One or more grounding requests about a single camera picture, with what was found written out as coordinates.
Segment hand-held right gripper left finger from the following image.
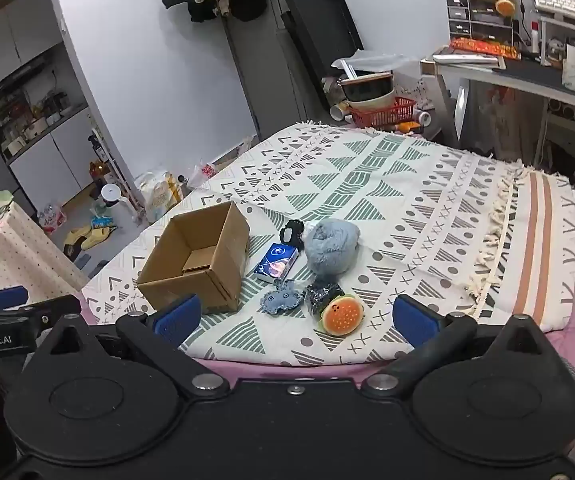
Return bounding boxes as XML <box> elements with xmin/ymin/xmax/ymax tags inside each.
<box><xmin>32</xmin><ymin>294</ymin><xmax>231</xmax><ymax>397</ymax></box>

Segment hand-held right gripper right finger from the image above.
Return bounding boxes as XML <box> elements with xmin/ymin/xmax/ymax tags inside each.
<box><xmin>360</xmin><ymin>294</ymin><xmax>561</xmax><ymax>397</ymax></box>

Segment brown cardboard box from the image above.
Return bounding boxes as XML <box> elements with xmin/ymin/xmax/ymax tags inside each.
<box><xmin>136</xmin><ymin>201</ymin><xmax>251</xmax><ymax>315</ymax></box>

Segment orange burger squishy toy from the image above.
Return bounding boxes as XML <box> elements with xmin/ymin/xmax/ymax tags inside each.
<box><xmin>305</xmin><ymin>282</ymin><xmax>365</xmax><ymax>336</ymax></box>

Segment blue tissue pack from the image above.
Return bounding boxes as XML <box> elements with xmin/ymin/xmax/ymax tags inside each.
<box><xmin>254</xmin><ymin>242</ymin><xmax>299</xmax><ymax>281</ymax></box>

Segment grey-blue fluffy plush ball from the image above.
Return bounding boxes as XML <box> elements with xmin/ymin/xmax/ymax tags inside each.
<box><xmin>303</xmin><ymin>219</ymin><xmax>361</xmax><ymax>276</ymax></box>

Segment polka-dot tablecloth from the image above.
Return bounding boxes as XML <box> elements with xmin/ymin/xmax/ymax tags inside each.
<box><xmin>0</xmin><ymin>202</ymin><xmax>89</xmax><ymax>307</ymax></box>

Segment yellow slippers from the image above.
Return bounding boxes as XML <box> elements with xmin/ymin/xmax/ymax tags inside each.
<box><xmin>64</xmin><ymin>224</ymin><xmax>118</xmax><ymax>252</ymax></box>

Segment blue denim patch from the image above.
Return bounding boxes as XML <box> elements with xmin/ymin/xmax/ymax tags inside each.
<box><xmin>260</xmin><ymin>280</ymin><xmax>302</xmax><ymax>316</ymax></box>

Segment pink bedsheet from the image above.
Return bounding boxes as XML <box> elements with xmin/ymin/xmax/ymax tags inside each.
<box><xmin>80</xmin><ymin>280</ymin><xmax>575</xmax><ymax>396</ymax></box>

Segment yellow white bag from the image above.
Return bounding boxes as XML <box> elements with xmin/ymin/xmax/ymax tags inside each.
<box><xmin>134</xmin><ymin>170</ymin><xmax>184</xmax><ymax>222</ymax></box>

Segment white kettle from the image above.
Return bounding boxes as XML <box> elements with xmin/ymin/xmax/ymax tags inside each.
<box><xmin>100</xmin><ymin>183</ymin><xmax>132</xmax><ymax>217</ymax></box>

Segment patterned tasselled blanket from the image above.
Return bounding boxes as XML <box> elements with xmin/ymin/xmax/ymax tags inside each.
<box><xmin>82</xmin><ymin>121</ymin><xmax>575</xmax><ymax>367</ymax></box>

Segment black and white scrunchie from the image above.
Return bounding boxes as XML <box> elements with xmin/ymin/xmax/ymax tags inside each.
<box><xmin>280</xmin><ymin>220</ymin><xmax>307</xmax><ymax>249</ymax></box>

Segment red white plastic bag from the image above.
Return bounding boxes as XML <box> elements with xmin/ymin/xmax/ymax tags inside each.
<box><xmin>186</xmin><ymin>162</ymin><xmax>219</xmax><ymax>189</ymax></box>

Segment red plastic basket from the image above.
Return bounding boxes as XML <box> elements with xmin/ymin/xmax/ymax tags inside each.
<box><xmin>348</xmin><ymin>96</ymin><xmax>417</xmax><ymax>129</ymax></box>

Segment beige bowl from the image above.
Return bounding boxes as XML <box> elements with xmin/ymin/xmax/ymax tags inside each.
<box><xmin>347</xmin><ymin>87</ymin><xmax>397</xmax><ymax>111</ymax></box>

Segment black bowl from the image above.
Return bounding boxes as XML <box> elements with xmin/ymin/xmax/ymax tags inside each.
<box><xmin>340</xmin><ymin>72</ymin><xmax>395</xmax><ymax>102</ymax></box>

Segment clear plastic lid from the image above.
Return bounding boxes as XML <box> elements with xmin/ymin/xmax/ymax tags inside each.
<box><xmin>331</xmin><ymin>54</ymin><xmax>409</xmax><ymax>73</ymax></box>

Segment white desk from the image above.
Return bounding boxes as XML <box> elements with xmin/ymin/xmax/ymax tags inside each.
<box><xmin>420</xmin><ymin>54</ymin><xmax>575</xmax><ymax>173</ymax></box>

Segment red orange packet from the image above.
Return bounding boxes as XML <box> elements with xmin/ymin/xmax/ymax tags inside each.
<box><xmin>449</xmin><ymin>37</ymin><xmax>521</xmax><ymax>60</ymax></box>

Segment grey drawer organizer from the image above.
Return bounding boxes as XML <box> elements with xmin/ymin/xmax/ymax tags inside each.
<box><xmin>445</xmin><ymin>0</ymin><xmax>515</xmax><ymax>47</ymax></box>

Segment black flat panel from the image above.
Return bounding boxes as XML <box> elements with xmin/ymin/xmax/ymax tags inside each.
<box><xmin>278</xmin><ymin>0</ymin><xmax>364</xmax><ymax>82</ymax></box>

